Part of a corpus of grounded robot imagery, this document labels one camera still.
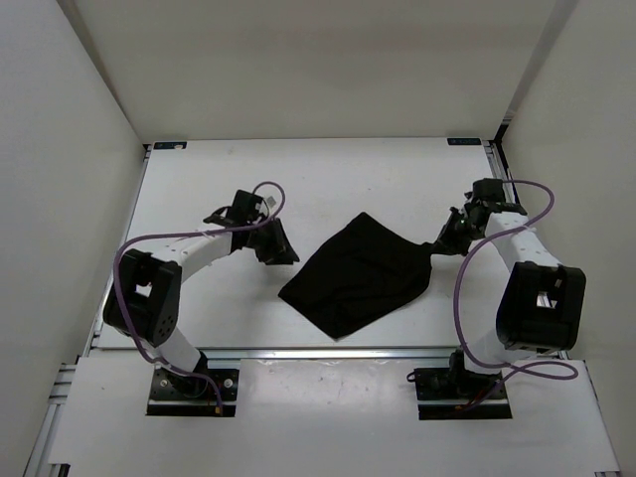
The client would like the black skirt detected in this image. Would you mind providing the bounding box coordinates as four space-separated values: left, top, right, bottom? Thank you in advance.
278 213 432 340

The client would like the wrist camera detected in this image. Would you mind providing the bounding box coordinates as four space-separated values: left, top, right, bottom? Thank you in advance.
465 178 515 209
203 190 266 228

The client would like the right blue corner label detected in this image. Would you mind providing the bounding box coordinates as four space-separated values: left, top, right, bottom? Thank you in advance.
447 137 482 146

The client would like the blue corner label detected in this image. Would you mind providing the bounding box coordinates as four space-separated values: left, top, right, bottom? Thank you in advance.
447 137 482 146
153 141 188 150

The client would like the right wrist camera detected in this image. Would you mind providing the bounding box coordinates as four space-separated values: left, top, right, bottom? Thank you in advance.
465 178 515 209

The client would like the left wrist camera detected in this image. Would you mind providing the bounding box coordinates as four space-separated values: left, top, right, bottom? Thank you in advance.
203 190 266 228

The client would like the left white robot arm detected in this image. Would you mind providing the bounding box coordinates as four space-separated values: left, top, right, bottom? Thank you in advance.
102 207 299 398

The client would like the left blue corner label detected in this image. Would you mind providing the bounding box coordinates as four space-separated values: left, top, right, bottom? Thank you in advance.
153 141 188 150

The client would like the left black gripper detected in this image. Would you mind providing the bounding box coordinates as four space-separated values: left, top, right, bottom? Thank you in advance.
246 217 300 265

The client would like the aluminium front rail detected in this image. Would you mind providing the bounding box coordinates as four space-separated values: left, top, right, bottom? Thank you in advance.
88 346 567 363

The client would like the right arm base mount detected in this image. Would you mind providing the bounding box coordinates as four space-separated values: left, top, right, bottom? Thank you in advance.
406 350 513 420

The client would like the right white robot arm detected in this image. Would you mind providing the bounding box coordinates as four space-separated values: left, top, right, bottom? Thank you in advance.
432 199 586 398

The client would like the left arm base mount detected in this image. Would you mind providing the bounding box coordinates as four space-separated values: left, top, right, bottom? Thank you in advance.
146 361 239 417

